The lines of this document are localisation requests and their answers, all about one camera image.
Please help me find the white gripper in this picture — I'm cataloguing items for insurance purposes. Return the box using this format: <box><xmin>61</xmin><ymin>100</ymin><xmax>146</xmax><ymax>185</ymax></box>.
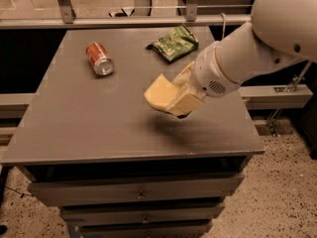
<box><xmin>165</xmin><ymin>41</ymin><xmax>239</xmax><ymax>116</ymax></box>

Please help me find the yellow wavy sponge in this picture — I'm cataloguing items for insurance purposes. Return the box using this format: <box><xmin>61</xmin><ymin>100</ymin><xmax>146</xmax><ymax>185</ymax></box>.
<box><xmin>144</xmin><ymin>74</ymin><xmax>179</xmax><ymax>111</ymax></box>

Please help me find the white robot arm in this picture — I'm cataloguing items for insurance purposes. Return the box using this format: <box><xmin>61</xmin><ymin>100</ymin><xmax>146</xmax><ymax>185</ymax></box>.
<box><xmin>166</xmin><ymin>0</ymin><xmax>317</xmax><ymax>116</ymax></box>

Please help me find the red coke can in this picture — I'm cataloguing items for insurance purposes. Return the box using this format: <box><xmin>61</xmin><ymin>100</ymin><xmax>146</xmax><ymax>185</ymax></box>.
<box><xmin>86</xmin><ymin>42</ymin><xmax>114</xmax><ymax>76</ymax></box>

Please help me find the green chip bag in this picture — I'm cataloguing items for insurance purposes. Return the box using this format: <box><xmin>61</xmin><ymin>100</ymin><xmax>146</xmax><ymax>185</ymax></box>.
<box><xmin>146</xmin><ymin>25</ymin><xmax>199</xmax><ymax>62</ymax></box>

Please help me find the grey drawer cabinet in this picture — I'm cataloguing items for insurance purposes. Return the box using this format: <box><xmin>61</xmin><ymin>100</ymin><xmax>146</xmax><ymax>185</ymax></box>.
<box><xmin>0</xmin><ymin>26</ymin><xmax>265</xmax><ymax>238</ymax></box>

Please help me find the middle grey drawer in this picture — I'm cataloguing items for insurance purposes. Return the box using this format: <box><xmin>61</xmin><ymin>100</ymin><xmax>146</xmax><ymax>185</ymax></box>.
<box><xmin>61</xmin><ymin>202</ymin><xmax>224</xmax><ymax>226</ymax></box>

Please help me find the grey drawer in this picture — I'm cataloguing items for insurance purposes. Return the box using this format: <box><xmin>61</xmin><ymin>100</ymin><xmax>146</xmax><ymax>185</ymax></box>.
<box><xmin>28</xmin><ymin>173</ymin><xmax>244</xmax><ymax>206</ymax></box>
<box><xmin>80</xmin><ymin>220</ymin><xmax>212</xmax><ymax>238</ymax></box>
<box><xmin>61</xmin><ymin>202</ymin><xmax>224</xmax><ymax>226</ymax></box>

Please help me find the bottom grey drawer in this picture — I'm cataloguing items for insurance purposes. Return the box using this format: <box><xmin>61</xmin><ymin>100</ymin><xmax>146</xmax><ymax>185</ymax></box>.
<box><xmin>80</xmin><ymin>220</ymin><xmax>212</xmax><ymax>238</ymax></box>

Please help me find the top grey drawer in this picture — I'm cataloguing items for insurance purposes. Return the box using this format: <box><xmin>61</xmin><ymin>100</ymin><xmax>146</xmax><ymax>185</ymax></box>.
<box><xmin>28</xmin><ymin>173</ymin><xmax>244</xmax><ymax>206</ymax></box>

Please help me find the metal window rail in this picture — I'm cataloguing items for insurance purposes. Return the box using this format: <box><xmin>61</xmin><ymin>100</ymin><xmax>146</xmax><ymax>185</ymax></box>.
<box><xmin>0</xmin><ymin>14</ymin><xmax>251</xmax><ymax>30</ymax></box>

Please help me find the white cable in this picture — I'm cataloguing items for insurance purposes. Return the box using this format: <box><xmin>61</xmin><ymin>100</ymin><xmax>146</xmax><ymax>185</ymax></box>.
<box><xmin>219</xmin><ymin>12</ymin><xmax>228</xmax><ymax>40</ymax></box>

